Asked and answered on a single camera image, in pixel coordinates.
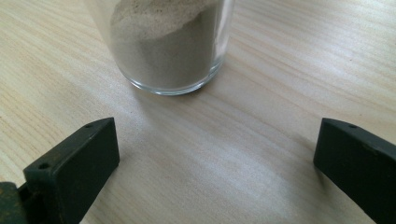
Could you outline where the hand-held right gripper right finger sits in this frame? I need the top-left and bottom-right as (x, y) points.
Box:
(313, 118), (396, 224)

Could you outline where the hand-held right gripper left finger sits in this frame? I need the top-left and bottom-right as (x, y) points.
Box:
(18, 117), (120, 224)

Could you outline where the white cup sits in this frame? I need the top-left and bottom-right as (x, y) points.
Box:
(83, 0), (236, 96)

